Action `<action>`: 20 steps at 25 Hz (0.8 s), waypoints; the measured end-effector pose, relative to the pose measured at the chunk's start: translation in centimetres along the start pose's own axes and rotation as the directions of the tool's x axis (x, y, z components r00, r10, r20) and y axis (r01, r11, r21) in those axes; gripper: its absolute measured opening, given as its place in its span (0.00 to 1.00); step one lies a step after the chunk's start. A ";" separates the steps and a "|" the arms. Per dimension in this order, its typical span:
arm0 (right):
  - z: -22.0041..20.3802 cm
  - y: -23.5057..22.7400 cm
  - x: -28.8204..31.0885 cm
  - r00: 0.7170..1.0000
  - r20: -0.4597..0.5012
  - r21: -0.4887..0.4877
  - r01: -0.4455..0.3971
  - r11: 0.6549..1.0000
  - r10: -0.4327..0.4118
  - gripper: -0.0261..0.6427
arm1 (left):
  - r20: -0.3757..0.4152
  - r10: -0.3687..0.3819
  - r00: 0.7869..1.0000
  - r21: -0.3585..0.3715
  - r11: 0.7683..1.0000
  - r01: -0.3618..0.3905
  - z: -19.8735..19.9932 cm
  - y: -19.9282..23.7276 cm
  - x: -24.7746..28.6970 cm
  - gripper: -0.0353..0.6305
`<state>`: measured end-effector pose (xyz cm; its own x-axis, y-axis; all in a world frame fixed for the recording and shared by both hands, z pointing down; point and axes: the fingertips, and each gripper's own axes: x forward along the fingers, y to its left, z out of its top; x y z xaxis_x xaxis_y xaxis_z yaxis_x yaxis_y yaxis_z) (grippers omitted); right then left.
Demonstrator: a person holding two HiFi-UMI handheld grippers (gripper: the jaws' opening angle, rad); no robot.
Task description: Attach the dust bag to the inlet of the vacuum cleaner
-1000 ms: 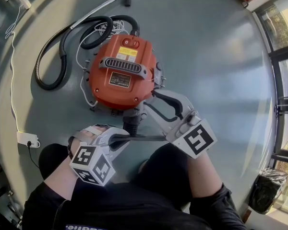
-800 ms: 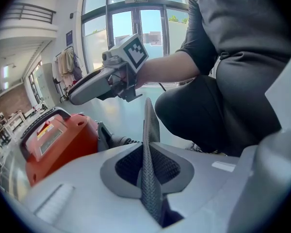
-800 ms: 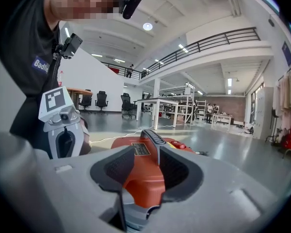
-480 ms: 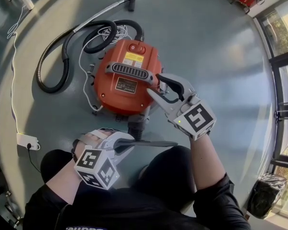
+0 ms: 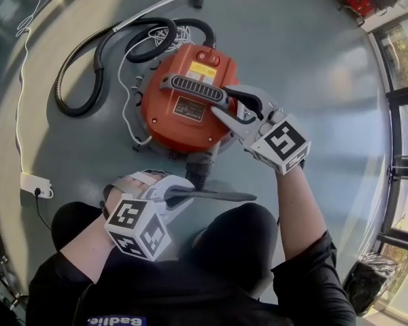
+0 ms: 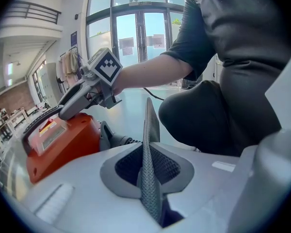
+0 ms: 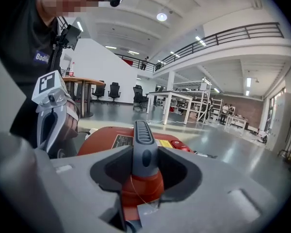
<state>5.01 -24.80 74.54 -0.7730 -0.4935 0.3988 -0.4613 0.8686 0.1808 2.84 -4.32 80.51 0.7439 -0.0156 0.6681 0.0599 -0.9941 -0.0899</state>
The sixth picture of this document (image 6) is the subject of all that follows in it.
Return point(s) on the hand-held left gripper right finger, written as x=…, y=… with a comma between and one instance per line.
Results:
x=203, y=178

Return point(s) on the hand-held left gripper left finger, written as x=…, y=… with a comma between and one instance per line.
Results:
x=87, y=190

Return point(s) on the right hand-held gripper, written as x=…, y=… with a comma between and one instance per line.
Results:
x=104, y=67

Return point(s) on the orange vacuum cleaner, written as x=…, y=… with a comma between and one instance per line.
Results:
x=72, y=142

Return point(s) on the person's right forearm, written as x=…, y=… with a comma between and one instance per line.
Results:
x=155, y=74

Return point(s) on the clothes rack with garments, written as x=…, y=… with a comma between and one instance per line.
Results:
x=70, y=62

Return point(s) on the white table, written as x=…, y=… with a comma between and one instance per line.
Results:
x=18, y=120

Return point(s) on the paper notice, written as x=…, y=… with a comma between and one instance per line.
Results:
x=156, y=40
x=126, y=45

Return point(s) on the white balcony with railing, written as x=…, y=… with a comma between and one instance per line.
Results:
x=26, y=30

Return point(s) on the black framed glass door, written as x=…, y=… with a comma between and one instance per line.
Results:
x=126, y=25

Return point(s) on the small rectangular sign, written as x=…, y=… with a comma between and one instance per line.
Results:
x=140, y=3

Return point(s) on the person's black clothing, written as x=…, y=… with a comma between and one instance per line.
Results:
x=232, y=57

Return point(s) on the blue wall poster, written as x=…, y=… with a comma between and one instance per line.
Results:
x=74, y=38

